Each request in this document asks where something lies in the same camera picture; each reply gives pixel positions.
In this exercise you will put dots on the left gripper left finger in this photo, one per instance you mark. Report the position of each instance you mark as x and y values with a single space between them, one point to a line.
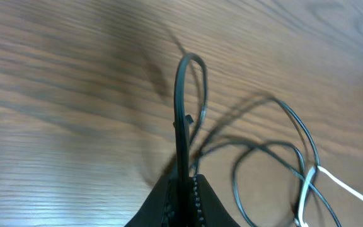
152 210

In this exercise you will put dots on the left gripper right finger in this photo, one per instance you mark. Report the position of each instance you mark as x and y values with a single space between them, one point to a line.
209 210

